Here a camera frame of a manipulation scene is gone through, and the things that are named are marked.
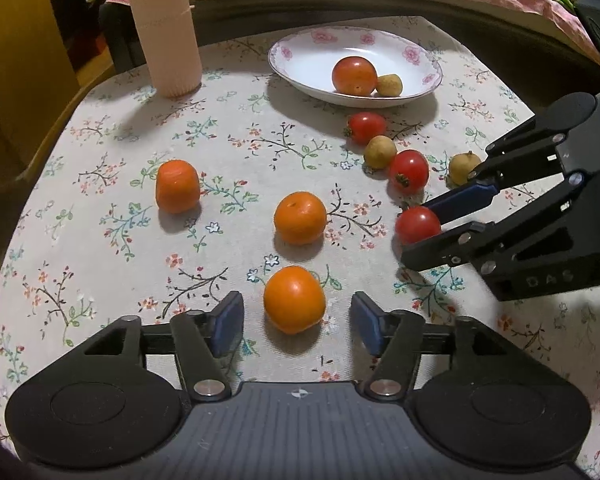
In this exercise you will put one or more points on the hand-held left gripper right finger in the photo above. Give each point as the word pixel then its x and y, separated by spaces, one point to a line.
pixel 367 322

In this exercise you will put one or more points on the orange tangerine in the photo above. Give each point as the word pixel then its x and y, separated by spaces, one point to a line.
pixel 177 187
pixel 300 218
pixel 294 300

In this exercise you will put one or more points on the floral tablecloth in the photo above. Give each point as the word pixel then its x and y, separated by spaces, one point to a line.
pixel 105 260

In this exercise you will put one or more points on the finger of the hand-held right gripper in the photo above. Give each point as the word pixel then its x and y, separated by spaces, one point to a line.
pixel 460 202
pixel 435 255

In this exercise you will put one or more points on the white floral plate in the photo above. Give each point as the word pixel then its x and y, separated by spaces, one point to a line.
pixel 305 67

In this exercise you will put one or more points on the large red tomato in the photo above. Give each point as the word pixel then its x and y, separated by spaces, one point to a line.
pixel 354 75

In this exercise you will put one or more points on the dark bed base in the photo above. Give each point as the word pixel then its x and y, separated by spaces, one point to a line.
pixel 480 25

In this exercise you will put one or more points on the pink paper roll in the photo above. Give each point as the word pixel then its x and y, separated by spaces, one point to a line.
pixel 162 25

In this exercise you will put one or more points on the wooden desk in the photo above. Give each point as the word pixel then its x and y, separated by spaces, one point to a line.
pixel 10 60

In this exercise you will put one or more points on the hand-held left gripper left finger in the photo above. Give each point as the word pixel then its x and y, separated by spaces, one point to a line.
pixel 227 325

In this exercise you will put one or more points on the tan longan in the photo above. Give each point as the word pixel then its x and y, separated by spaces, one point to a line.
pixel 380 152
pixel 462 167
pixel 390 86

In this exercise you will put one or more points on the small red tomato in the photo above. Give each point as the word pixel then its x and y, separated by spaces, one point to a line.
pixel 416 225
pixel 410 170
pixel 367 127

